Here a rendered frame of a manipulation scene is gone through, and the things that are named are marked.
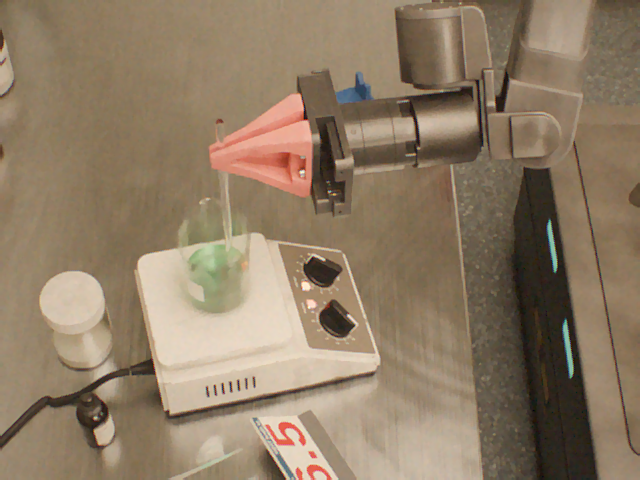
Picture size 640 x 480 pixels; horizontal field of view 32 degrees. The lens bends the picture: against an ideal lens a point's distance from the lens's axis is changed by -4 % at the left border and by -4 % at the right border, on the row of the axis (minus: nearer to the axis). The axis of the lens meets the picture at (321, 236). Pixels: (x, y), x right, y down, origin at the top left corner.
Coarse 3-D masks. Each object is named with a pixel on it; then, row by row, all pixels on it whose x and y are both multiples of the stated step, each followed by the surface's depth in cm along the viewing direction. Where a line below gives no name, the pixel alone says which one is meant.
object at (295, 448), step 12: (264, 420) 99; (276, 420) 100; (288, 420) 102; (276, 432) 99; (288, 432) 100; (300, 432) 101; (276, 444) 98; (288, 444) 99; (300, 444) 100; (288, 456) 97; (300, 456) 98; (312, 456) 99; (300, 468) 97; (312, 468) 98; (324, 468) 99
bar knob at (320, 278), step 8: (312, 256) 105; (320, 256) 106; (304, 264) 107; (312, 264) 106; (320, 264) 106; (328, 264) 106; (336, 264) 106; (312, 272) 106; (320, 272) 106; (328, 272) 106; (336, 272) 106; (312, 280) 106; (320, 280) 106; (328, 280) 106
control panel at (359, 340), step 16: (288, 256) 106; (304, 256) 107; (336, 256) 110; (288, 272) 105; (304, 272) 106; (304, 288) 104; (320, 288) 106; (336, 288) 107; (352, 288) 108; (304, 304) 103; (320, 304) 104; (352, 304) 107; (304, 320) 102; (320, 336) 102; (352, 336) 104; (368, 336) 105; (352, 352) 102; (368, 352) 103
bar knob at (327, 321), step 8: (328, 304) 103; (336, 304) 103; (328, 312) 103; (336, 312) 103; (344, 312) 103; (320, 320) 103; (328, 320) 103; (336, 320) 103; (344, 320) 102; (352, 320) 102; (328, 328) 102; (336, 328) 103; (344, 328) 103; (352, 328) 102; (336, 336) 103; (344, 336) 103
